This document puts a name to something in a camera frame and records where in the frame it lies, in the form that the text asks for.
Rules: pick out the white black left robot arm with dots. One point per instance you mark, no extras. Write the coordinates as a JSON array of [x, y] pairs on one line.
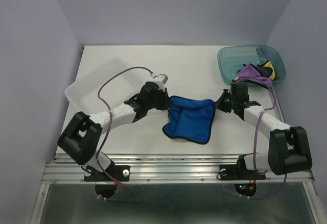
[[81, 136]]

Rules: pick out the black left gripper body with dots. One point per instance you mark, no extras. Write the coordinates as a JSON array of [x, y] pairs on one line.
[[151, 104]]

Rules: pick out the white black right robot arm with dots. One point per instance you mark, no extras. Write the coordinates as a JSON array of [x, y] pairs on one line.
[[288, 147]]

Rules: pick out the teal translucent plastic bin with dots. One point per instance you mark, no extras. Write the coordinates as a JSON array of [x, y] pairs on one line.
[[232, 59]]

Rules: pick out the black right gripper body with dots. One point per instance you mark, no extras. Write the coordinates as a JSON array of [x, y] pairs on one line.
[[234, 100]]

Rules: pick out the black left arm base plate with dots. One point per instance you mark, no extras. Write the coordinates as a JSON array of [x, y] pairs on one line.
[[118, 172]]

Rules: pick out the blue microfiber towel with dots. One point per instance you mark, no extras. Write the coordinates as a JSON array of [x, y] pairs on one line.
[[190, 119]]

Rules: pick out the aluminium mounting rail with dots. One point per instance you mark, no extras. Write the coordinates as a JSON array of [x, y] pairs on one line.
[[146, 169]]

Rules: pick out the white perforated plastic basket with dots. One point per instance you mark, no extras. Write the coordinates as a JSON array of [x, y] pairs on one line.
[[83, 93]]

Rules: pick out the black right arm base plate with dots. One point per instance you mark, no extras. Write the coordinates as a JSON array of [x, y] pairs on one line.
[[231, 172]]

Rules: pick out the purple microfiber towel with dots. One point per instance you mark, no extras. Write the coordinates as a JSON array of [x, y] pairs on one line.
[[250, 74]]

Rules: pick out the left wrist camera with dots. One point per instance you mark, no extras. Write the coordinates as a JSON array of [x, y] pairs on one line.
[[159, 78]]

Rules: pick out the yellow and black towel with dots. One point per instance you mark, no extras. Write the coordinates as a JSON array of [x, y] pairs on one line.
[[266, 70]]

